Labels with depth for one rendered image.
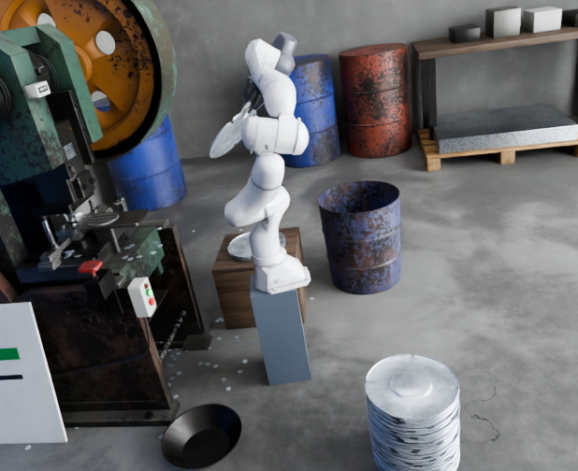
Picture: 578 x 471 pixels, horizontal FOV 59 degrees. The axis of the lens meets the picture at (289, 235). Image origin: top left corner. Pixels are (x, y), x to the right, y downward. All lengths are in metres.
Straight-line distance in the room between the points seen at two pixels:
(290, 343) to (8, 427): 1.19
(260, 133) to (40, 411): 1.42
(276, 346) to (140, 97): 1.16
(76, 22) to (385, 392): 1.82
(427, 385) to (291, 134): 0.90
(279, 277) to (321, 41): 3.40
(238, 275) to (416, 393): 1.09
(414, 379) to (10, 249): 1.53
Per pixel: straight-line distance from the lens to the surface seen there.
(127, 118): 2.33
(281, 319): 2.05
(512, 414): 2.12
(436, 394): 1.72
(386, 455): 1.81
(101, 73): 2.37
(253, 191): 1.75
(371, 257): 2.59
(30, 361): 2.27
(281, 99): 1.67
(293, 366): 2.20
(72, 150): 2.12
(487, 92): 5.28
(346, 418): 2.08
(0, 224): 2.16
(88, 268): 1.83
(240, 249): 2.53
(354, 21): 5.04
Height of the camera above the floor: 1.51
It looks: 26 degrees down
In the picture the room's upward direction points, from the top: 10 degrees counter-clockwise
